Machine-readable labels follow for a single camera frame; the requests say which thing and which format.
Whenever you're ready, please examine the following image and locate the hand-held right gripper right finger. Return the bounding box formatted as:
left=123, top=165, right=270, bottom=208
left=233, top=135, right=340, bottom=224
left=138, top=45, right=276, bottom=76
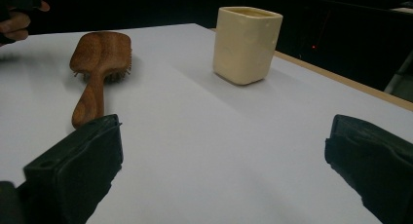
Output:
left=324, top=114, right=413, bottom=224

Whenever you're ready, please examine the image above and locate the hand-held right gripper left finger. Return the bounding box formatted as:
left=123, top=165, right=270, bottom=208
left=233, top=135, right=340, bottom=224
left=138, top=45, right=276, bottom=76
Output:
left=22, top=113, right=125, bottom=224

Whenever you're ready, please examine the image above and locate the wooden hairbrush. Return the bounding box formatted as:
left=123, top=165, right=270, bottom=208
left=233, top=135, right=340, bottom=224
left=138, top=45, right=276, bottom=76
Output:
left=69, top=30, right=133, bottom=131

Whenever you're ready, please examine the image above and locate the cream square cup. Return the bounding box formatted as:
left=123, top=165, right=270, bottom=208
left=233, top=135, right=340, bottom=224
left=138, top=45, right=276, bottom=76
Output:
left=212, top=6, right=284, bottom=87

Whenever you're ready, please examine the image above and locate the grey metal stand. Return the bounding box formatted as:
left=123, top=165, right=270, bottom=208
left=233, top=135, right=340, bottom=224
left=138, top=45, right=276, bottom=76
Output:
left=384, top=50, right=413, bottom=101

